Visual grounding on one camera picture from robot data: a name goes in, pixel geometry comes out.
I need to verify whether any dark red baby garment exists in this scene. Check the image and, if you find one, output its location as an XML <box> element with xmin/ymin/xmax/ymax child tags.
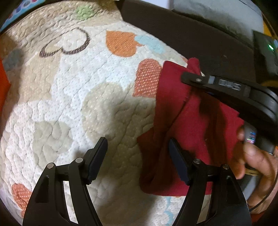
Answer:
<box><xmin>137</xmin><ymin>58</ymin><xmax>244</xmax><ymax>196</ymax></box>

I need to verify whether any person's right hand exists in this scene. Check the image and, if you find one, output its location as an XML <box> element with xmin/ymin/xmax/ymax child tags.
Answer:
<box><xmin>230</xmin><ymin>127</ymin><xmax>277</xmax><ymax>214</ymax></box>

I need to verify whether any black cushion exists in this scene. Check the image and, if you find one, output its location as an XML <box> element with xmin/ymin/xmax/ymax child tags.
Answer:
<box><xmin>116</xmin><ymin>1</ymin><xmax>255</xmax><ymax>81</ymax></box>

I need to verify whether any grey fabric storage bag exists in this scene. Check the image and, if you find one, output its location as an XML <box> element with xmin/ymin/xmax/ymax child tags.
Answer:
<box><xmin>171</xmin><ymin>0</ymin><xmax>264</xmax><ymax>46</ymax></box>

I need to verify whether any shiny red plastic bag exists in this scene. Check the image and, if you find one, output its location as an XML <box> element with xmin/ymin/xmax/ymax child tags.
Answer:
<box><xmin>0</xmin><ymin>61</ymin><xmax>11</xmax><ymax>112</ymax></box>

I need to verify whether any heart patterned quilted bedspread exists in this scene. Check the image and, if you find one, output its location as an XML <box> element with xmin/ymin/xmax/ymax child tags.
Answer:
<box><xmin>1</xmin><ymin>1</ymin><xmax>187</xmax><ymax>225</ymax></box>

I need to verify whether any light blue shapes box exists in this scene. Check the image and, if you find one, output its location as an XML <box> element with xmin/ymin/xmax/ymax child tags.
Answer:
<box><xmin>1</xmin><ymin>0</ymin><xmax>46</xmax><ymax>32</ymax></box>

